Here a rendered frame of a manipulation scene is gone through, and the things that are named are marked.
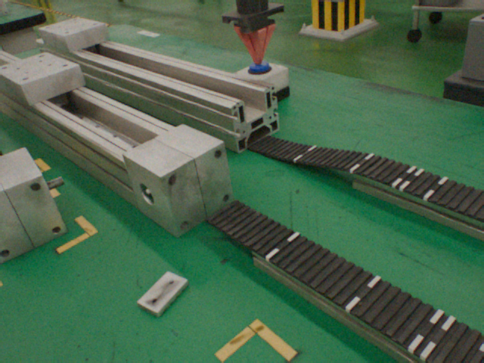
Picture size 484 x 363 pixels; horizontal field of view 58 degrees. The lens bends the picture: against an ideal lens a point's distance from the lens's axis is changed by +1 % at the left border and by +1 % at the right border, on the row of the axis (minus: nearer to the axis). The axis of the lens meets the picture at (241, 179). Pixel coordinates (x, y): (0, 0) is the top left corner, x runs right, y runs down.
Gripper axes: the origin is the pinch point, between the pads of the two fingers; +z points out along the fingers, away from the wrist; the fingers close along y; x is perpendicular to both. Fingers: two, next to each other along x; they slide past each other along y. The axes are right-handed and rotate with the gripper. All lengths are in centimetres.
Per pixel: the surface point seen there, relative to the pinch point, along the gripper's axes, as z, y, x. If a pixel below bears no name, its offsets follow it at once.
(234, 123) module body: 2.7, 17.7, 12.1
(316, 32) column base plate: 82, -243, -182
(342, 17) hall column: 70, -251, -161
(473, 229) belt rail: 7, 15, 48
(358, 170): 4.7, 15.1, 33.2
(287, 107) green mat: 8.2, 0.2, 7.3
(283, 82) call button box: 4.7, -2.3, 4.1
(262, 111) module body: 3.7, 10.7, 11.2
